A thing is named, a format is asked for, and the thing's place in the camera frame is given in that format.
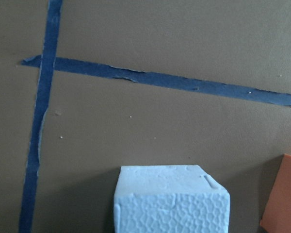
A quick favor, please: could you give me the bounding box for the near orange block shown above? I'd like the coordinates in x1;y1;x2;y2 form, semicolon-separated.
260;154;291;233

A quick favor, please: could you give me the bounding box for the light blue block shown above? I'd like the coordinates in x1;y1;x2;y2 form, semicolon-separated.
113;165;230;233

